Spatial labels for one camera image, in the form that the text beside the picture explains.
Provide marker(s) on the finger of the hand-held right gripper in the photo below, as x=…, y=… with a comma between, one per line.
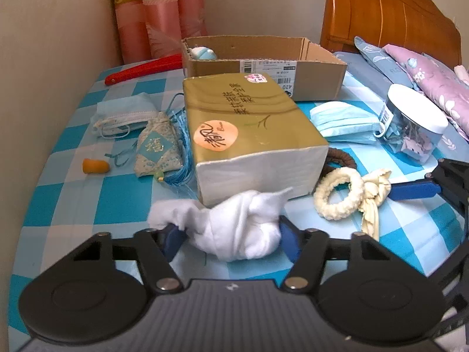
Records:
x=414, y=190

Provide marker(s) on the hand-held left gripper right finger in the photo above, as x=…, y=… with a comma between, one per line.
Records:
x=289, y=238

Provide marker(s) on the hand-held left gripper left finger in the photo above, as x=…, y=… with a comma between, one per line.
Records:
x=172, y=240

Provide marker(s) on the cream scrunchie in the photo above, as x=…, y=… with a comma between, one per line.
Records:
x=329, y=190

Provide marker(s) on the embroidered sachet with blue tassel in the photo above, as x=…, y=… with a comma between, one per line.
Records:
x=154, y=146

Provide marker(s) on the blue face mask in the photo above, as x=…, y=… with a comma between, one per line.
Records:
x=124, y=113
x=340, y=121

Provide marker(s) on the cardboard box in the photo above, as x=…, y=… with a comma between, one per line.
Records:
x=318, y=77

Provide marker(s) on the clear jar with white lid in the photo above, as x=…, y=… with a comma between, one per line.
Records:
x=414, y=117

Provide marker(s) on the blue checked tablecloth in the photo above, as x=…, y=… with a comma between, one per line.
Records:
x=110, y=198

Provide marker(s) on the orange earplug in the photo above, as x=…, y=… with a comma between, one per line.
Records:
x=95, y=166

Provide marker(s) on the purple floral pillow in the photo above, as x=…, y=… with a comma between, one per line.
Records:
x=436, y=80

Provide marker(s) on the gold tissue pack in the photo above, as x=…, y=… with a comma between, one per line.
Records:
x=238, y=117

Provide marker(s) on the blue printed pillow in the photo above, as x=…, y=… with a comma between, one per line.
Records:
x=377, y=60

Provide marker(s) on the red plastic tool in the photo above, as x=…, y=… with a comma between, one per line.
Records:
x=139, y=69

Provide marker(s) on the wooden headboard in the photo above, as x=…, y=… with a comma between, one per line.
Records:
x=388, y=11

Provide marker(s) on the round blue plush toy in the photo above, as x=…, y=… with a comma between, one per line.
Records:
x=203, y=53

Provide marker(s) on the pink curtain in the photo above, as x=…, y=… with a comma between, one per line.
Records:
x=157, y=18

